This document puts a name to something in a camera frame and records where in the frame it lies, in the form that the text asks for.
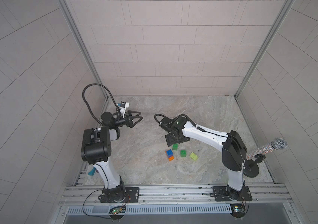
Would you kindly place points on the glitter microphone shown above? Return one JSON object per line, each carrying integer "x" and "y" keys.
{"x": 260, "y": 152}

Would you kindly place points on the teal object by wall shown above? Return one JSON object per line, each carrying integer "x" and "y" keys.
{"x": 92, "y": 172}

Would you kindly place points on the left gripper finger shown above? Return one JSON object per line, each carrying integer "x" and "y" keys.
{"x": 134, "y": 120}
{"x": 133, "y": 114}

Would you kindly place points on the blue lego brick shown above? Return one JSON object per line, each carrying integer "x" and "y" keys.
{"x": 169, "y": 153}

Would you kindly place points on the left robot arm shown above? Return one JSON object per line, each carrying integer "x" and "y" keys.
{"x": 96, "y": 150}

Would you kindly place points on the aluminium rail frame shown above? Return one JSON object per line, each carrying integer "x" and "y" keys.
{"x": 176, "y": 194}

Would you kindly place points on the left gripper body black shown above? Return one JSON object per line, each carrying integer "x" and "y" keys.
{"x": 119, "y": 123}

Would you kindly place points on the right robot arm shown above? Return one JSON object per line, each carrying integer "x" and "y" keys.
{"x": 182, "y": 129}

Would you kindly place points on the circuit board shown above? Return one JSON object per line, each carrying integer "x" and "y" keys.
{"x": 238, "y": 210}
{"x": 117, "y": 210}

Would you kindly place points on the dark green lego brick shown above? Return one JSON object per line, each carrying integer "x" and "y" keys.
{"x": 175, "y": 147}

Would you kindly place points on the right circuit board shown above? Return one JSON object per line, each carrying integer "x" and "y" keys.
{"x": 238, "y": 210}

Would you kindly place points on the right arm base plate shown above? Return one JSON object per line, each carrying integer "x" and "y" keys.
{"x": 221, "y": 193}

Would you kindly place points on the perforated cable duct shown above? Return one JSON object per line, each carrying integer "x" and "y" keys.
{"x": 155, "y": 209}

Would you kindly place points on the microphone stand base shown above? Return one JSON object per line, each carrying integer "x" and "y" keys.
{"x": 251, "y": 166}

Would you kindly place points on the left circuit board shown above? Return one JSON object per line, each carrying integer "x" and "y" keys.
{"x": 117, "y": 210}

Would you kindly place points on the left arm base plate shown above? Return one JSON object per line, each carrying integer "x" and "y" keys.
{"x": 119, "y": 195}

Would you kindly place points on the lime green lego brick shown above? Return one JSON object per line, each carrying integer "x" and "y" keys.
{"x": 193, "y": 156}

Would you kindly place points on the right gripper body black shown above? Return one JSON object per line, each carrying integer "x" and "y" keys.
{"x": 172, "y": 138}

